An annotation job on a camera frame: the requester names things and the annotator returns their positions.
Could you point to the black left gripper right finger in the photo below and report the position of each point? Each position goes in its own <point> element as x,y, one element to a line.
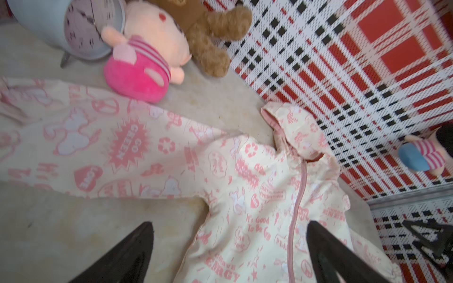
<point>333,261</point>

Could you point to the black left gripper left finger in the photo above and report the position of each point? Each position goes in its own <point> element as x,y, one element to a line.
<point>126,262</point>

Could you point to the cream pink printed jacket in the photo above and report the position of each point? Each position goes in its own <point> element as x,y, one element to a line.
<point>92,143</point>

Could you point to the brown teddy bear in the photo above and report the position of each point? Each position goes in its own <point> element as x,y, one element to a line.
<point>202,26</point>

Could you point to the pink plush doll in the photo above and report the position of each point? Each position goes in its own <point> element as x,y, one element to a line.
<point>148,55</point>

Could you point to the pale blue alarm clock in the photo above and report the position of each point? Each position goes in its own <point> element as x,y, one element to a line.
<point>73,26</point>

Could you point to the blue striped hanging doll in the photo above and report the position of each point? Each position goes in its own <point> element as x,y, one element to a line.
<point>430,155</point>

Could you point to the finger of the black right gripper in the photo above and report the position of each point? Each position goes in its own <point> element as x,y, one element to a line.
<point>437,238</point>

